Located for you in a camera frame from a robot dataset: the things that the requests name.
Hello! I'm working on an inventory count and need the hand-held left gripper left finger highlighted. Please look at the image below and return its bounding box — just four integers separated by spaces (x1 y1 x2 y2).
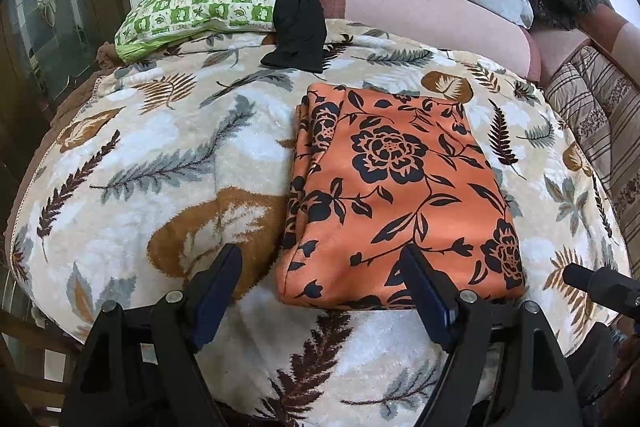
60 243 244 427

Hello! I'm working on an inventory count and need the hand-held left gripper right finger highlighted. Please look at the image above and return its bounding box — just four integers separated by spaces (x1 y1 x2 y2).
399 245 584 427

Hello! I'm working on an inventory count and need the orange black floral cloth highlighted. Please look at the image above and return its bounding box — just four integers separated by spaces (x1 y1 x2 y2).
274 82 526 312

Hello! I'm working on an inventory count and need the dark cloth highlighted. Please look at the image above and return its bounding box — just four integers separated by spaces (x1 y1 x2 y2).
562 319 640 413

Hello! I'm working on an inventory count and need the beige leaf print blanket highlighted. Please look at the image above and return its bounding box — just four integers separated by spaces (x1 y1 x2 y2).
5 19 632 427

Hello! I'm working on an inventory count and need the brown striped cushion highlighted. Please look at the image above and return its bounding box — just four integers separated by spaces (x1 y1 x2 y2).
542 44 640 269

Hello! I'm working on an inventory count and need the pink backrest cushion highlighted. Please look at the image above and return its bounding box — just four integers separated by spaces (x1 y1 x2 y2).
529 4 632 88

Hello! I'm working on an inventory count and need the pink bolster cushion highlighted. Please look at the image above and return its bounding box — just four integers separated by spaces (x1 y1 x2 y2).
314 0 542 82

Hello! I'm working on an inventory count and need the black garment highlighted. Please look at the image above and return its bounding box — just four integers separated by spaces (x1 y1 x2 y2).
202 0 327 74

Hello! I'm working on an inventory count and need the green white patterned pillow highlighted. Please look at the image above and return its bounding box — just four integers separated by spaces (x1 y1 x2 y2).
114 0 292 62

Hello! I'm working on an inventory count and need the wooden door with glass panels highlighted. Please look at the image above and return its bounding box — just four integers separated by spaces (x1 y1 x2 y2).
0 0 127 108

